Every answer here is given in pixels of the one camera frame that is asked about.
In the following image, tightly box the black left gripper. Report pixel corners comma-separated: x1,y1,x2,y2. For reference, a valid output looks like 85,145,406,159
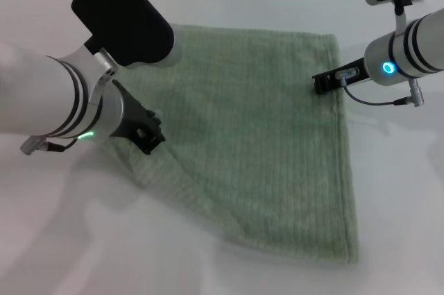
110,78,167,156

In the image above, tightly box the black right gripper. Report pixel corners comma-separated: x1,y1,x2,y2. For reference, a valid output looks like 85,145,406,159
311,56,375,96

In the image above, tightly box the pale green ribbed towel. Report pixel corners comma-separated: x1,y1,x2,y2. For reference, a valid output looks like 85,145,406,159
103,24,361,269

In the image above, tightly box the grey cable with silver plugs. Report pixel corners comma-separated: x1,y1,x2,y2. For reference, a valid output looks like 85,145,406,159
335,68,423,109

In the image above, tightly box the black cable with silver plug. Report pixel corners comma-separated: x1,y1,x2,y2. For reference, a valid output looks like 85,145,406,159
19,134,81,155

